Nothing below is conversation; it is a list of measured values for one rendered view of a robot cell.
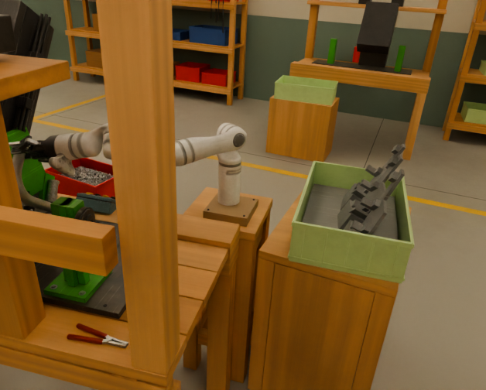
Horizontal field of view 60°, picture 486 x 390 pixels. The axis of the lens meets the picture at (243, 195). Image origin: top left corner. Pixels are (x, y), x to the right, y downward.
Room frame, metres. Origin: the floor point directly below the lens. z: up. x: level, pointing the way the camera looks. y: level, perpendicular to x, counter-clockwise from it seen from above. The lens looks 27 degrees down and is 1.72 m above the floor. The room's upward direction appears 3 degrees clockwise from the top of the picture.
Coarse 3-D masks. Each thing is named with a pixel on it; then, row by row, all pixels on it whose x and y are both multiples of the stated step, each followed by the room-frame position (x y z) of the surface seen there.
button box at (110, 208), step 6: (78, 198) 1.41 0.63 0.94; (84, 198) 1.41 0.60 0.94; (90, 198) 1.41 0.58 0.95; (96, 198) 1.40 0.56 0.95; (102, 198) 1.40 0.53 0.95; (108, 198) 1.40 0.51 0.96; (84, 204) 1.40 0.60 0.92; (90, 204) 1.39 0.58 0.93; (96, 204) 1.39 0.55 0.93; (102, 204) 1.39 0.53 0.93; (108, 204) 1.38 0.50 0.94; (114, 204) 1.40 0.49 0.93; (96, 210) 1.38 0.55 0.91; (102, 210) 1.37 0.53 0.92; (108, 210) 1.37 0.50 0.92; (114, 210) 1.40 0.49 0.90
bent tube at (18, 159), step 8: (16, 144) 1.12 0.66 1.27; (16, 160) 1.10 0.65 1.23; (16, 168) 1.08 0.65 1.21; (16, 176) 1.07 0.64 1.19; (24, 192) 1.07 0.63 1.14; (24, 200) 1.06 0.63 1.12; (32, 200) 1.08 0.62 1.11; (40, 200) 1.11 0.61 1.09; (40, 208) 1.11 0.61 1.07; (48, 208) 1.13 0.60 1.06
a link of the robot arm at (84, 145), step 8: (96, 128) 1.07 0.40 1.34; (104, 128) 1.07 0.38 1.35; (80, 136) 1.07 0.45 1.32; (88, 136) 1.07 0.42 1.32; (96, 136) 1.08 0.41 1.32; (72, 144) 1.06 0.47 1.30; (80, 144) 1.06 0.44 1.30; (88, 144) 1.06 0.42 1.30; (96, 144) 1.07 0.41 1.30; (80, 152) 1.06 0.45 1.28; (88, 152) 1.06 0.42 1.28; (96, 152) 1.07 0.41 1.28
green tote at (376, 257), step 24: (312, 168) 1.79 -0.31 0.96; (336, 168) 1.85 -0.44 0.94; (360, 168) 1.82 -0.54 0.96; (408, 216) 1.38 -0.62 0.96; (312, 240) 1.28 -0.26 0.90; (336, 240) 1.26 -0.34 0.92; (360, 240) 1.24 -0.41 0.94; (384, 240) 1.21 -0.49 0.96; (408, 240) 1.25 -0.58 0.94; (312, 264) 1.27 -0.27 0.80; (336, 264) 1.25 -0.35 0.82; (360, 264) 1.23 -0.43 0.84; (384, 264) 1.21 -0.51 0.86
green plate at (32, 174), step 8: (16, 128) 1.24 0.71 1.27; (8, 136) 1.19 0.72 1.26; (16, 136) 1.22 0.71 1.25; (24, 136) 1.25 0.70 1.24; (24, 160) 1.21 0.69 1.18; (32, 160) 1.24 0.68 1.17; (24, 168) 1.19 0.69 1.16; (32, 168) 1.22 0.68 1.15; (40, 168) 1.25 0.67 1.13; (24, 176) 1.18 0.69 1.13; (32, 176) 1.21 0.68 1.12; (40, 176) 1.24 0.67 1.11; (24, 184) 1.17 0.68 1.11; (32, 184) 1.19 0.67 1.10; (40, 184) 1.22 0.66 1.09; (32, 192) 1.18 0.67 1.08
